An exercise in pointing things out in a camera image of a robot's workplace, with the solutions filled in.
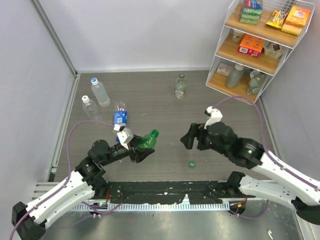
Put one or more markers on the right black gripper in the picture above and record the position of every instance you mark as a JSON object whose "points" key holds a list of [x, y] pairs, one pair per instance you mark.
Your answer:
{"points": [[187, 139]]}

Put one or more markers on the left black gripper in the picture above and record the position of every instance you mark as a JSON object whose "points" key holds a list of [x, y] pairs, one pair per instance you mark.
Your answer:
{"points": [[139, 154]]}

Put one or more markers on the green plastic bottle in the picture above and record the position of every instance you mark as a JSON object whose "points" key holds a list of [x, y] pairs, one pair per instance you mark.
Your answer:
{"points": [[149, 140]]}

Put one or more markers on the pepsi bottle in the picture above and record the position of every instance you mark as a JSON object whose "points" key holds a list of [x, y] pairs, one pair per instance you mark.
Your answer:
{"points": [[120, 114]]}

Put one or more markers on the clear plastic bottle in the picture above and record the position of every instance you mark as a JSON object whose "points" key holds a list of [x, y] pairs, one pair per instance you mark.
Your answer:
{"points": [[92, 111]]}

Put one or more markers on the white bottle cap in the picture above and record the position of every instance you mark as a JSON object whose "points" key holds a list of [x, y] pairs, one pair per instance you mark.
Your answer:
{"points": [[85, 99]]}

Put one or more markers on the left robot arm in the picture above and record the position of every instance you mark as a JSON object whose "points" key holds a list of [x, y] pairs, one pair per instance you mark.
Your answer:
{"points": [[86, 181]]}

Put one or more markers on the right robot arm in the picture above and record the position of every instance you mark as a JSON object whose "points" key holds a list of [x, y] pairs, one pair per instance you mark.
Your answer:
{"points": [[291, 188]]}

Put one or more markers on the clear glass bottle green cap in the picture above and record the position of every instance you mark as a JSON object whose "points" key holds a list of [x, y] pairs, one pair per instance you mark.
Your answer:
{"points": [[180, 86]]}

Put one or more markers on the clear bottle blue cap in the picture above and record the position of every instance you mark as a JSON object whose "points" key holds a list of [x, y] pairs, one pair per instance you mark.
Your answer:
{"points": [[100, 93]]}

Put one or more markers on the grey green bottle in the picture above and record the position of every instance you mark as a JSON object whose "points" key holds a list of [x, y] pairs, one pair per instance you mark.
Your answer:
{"points": [[235, 76]]}

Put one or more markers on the clear bottle on shelf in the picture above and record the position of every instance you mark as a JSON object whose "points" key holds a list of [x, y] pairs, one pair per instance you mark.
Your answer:
{"points": [[256, 81]]}

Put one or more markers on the pink white packet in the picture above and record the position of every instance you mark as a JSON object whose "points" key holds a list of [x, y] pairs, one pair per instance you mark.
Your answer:
{"points": [[224, 69]]}

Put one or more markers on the orange pink box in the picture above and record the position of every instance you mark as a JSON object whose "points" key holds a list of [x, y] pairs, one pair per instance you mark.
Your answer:
{"points": [[251, 45]]}

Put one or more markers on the white cup on shelf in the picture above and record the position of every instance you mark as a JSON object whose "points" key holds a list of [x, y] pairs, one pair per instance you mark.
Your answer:
{"points": [[237, 36]]}

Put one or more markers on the green sponge pack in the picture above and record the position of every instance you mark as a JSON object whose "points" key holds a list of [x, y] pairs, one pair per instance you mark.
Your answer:
{"points": [[251, 11]]}

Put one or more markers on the yellow snack bag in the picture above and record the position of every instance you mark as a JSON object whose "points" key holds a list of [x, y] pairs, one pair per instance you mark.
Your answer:
{"points": [[277, 19]]}

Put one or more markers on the orange yellow box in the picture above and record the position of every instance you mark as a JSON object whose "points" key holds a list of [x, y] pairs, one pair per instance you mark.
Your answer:
{"points": [[296, 20]]}

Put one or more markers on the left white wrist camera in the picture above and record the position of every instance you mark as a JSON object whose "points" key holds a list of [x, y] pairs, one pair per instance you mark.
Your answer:
{"points": [[125, 137]]}

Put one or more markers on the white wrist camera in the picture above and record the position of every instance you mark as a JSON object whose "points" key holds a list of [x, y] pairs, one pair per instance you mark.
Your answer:
{"points": [[214, 116], [125, 137]]}

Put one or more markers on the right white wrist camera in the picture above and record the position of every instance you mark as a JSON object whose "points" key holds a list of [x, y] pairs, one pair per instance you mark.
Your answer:
{"points": [[214, 116]]}

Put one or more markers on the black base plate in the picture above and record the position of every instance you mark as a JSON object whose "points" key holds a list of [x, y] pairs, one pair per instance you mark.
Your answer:
{"points": [[166, 192]]}

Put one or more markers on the white cable duct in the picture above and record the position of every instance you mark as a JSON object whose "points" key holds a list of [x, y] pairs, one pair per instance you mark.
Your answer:
{"points": [[181, 207]]}

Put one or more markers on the white wire shelf rack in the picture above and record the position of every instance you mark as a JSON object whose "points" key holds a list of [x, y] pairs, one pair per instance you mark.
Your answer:
{"points": [[226, 50]]}

